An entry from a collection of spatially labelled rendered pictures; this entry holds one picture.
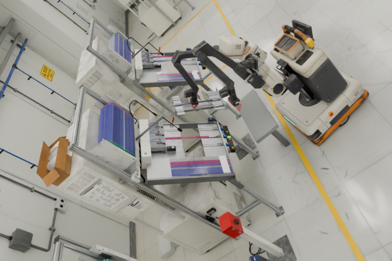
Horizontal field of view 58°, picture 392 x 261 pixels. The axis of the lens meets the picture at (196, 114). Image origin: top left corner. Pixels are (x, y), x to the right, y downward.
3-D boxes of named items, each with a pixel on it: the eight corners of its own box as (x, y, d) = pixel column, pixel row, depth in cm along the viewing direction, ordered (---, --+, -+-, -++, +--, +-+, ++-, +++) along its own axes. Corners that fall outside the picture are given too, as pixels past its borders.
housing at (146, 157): (147, 130, 332) (147, 119, 324) (151, 168, 294) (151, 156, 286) (139, 130, 331) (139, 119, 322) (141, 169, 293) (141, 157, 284)
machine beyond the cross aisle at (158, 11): (190, -8, 773) (123, -79, 669) (196, 6, 709) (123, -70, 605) (147, 34, 816) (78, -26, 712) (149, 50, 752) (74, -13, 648)
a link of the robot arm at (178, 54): (175, 55, 288) (171, 48, 295) (174, 69, 298) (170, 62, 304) (224, 50, 304) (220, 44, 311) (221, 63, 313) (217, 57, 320)
